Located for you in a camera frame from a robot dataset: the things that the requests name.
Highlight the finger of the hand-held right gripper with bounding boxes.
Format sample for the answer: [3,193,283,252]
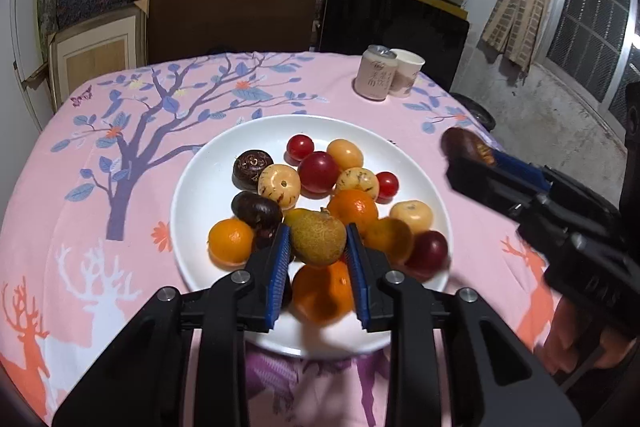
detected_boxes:
[446,155,556,228]
[492,152,618,212]

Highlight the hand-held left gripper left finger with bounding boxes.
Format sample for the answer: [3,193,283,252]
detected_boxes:
[52,224,292,427]

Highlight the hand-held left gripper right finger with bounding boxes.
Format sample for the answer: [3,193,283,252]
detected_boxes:
[346,223,583,427]

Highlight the elongated dark water chestnut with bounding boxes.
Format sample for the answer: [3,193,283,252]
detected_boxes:
[441,127,497,166]

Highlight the large orange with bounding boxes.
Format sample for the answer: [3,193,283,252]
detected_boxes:
[291,259,356,327]

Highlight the dark purple plum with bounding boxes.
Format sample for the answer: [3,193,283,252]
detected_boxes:
[252,227,281,253]

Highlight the yellow-orange tangerine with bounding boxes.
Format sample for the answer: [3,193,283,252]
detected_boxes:
[362,217,415,265]

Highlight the small brown pear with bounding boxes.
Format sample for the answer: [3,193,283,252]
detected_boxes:
[290,209,347,268]

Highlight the reddish purple plum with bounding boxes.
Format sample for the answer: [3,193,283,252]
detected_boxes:
[405,230,449,275]

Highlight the red cherry tomato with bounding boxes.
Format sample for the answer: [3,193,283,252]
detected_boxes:
[286,134,314,160]
[375,172,400,202]

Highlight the yellow plum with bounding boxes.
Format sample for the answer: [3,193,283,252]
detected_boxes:
[258,164,302,209]
[335,167,380,200]
[327,138,364,170]

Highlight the large red plum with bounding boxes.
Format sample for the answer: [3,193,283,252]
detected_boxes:
[297,151,341,195]

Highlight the white oval plate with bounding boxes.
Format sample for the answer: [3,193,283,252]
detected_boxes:
[171,114,452,360]

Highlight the person's right hand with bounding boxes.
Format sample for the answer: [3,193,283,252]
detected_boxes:
[542,297,640,370]

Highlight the black round stool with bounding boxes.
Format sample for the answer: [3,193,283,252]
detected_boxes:
[450,94,496,132]

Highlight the white paper cup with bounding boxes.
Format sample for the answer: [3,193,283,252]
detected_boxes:
[389,49,426,98]

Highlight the pale drink can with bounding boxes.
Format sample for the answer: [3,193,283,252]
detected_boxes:
[355,44,398,102]

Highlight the mesh-covered window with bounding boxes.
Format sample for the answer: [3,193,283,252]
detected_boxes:
[537,0,640,122]

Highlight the black panel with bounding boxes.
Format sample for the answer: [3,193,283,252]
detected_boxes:
[319,0,471,92]

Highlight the pink deer-print tablecloth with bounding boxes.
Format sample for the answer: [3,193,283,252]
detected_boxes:
[0,51,566,427]

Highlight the brown cardboard sheet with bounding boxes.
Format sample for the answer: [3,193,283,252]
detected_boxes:
[135,0,321,65]

